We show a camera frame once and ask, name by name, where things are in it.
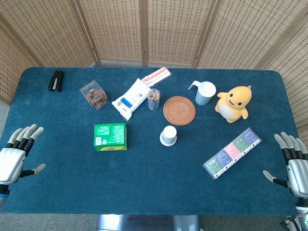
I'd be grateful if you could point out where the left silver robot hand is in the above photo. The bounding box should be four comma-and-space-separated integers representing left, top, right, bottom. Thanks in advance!
0, 124, 46, 186

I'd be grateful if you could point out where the small white cup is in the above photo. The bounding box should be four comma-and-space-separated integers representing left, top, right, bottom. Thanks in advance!
159, 125, 178, 147

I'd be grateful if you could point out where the woven bamboo folding screen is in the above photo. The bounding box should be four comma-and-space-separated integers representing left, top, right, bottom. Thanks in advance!
0, 0, 308, 135

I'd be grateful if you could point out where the green tissue pack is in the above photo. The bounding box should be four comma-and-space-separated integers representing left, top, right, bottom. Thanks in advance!
93, 123, 128, 152

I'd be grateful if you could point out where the black stapler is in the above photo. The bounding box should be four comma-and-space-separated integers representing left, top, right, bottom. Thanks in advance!
48, 70, 64, 93

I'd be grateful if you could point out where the red striped white packet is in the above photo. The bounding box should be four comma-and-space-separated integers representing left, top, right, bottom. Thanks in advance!
141, 67, 172, 88

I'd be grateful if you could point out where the blue table cloth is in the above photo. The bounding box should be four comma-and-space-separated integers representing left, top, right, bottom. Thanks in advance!
0, 66, 300, 216

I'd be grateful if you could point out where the yellow plush dinosaur toy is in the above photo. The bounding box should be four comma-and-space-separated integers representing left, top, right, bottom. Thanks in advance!
214, 85, 252, 124

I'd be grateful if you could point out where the clear jar of nuts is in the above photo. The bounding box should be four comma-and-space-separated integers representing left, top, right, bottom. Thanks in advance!
147, 88, 161, 111

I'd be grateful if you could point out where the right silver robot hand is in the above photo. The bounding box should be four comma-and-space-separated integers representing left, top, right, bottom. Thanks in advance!
262, 131, 308, 201

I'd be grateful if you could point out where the white and blue wipes pack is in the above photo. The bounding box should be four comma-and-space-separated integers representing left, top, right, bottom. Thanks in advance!
111, 77, 151, 122

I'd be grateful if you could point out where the round woven rattan coaster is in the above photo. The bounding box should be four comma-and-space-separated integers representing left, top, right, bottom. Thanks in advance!
163, 95, 197, 127

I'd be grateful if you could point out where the clear box of brown cookies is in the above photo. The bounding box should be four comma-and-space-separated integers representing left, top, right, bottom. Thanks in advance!
79, 79, 110, 113

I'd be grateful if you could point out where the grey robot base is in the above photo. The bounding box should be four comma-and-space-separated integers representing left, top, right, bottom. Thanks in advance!
96, 214, 201, 231

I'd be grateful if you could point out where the white mug with handle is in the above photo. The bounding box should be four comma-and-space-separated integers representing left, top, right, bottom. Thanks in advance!
188, 80, 217, 106

